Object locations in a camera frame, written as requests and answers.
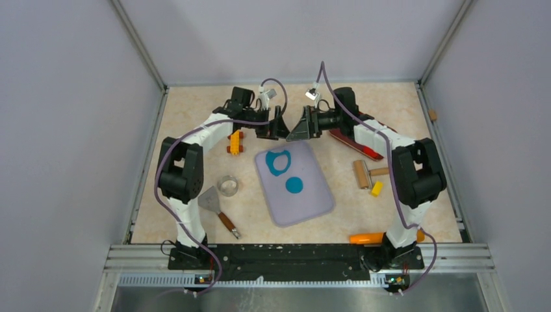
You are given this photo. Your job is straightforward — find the yellow block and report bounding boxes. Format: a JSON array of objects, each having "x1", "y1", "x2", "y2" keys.
[{"x1": 370, "y1": 181, "x2": 383, "y2": 197}]

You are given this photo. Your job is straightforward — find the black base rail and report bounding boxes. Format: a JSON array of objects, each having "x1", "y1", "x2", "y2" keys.
[{"x1": 168, "y1": 244, "x2": 425, "y2": 282}]

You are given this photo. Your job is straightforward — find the round metal cutter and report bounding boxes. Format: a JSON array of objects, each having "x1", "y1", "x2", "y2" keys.
[{"x1": 216, "y1": 175, "x2": 239, "y2": 197}]

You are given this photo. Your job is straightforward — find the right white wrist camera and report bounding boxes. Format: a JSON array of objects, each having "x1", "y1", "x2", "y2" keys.
[{"x1": 305, "y1": 82, "x2": 322, "y2": 108}]

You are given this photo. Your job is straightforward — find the round blue dough wrapper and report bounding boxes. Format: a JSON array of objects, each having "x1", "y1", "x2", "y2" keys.
[{"x1": 285, "y1": 177, "x2": 303, "y2": 194}]

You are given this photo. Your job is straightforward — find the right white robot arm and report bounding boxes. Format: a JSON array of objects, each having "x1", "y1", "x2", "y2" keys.
[{"x1": 286, "y1": 87, "x2": 447, "y2": 268}]

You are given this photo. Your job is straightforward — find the orange toy car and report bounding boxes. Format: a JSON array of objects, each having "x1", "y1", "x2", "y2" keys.
[{"x1": 226, "y1": 130, "x2": 244, "y2": 155}]

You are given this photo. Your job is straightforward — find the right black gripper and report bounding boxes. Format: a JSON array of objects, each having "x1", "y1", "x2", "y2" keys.
[{"x1": 287, "y1": 106, "x2": 343, "y2": 142}]

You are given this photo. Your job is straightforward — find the red plate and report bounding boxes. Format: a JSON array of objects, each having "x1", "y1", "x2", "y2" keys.
[{"x1": 323, "y1": 110, "x2": 384, "y2": 161}]

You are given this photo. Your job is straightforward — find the small wooden block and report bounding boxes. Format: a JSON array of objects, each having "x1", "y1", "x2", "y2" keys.
[{"x1": 428, "y1": 109, "x2": 437, "y2": 122}]

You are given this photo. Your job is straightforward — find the lavender plastic tray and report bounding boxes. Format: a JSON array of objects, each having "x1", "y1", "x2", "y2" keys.
[{"x1": 254, "y1": 141, "x2": 335, "y2": 228}]

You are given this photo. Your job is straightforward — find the red dough disc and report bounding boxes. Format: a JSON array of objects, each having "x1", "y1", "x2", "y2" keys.
[{"x1": 363, "y1": 146, "x2": 383, "y2": 160}]

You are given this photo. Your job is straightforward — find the orange carrot toy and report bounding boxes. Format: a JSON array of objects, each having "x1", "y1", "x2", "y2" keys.
[{"x1": 348, "y1": 228, "x2": 426, "y2": 248}]

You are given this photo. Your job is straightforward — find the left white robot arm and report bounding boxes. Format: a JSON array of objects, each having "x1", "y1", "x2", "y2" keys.
[{"x1": 155, "y1": 86, "x2": 289, "y2": 269}]

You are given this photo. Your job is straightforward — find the blue dough piece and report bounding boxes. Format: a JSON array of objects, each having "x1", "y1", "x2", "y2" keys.
[{"x1": 265, "y1": 149, "x2": 292, "y2": 177}]

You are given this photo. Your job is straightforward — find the purple cable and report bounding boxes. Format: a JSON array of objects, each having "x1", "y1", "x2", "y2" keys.
[
  {"x1": 154, "y1": 77, "x2": 288, "y2": 296},
  {"x1": 316, "y1": 60, "x2": 438, "y2": 294}
]

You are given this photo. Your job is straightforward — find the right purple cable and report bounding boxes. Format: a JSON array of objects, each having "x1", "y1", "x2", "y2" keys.
[{"x1": 316, "y1": 60, "x2": 438, "y2": 294}]

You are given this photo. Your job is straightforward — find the metal scraper wooden handle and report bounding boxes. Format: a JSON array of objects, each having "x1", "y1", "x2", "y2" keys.
[{"x1": 198, "y1": 186, "x2": 241, "y2": 240}]

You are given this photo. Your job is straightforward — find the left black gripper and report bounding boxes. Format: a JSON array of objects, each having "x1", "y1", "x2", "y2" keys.
[{"x1": 242, "y1": 105, "x2": 290, "y2": 140}]

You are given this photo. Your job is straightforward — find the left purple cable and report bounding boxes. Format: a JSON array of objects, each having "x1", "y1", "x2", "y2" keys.
[{"x1": 154, "y1": 77, "x2": 288, "y2": 296}]

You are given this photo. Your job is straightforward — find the wooden rolling pin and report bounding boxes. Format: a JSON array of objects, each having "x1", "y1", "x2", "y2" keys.
[{"x1": 352, "y1": 160, "x2": 389, "y2": 189}]

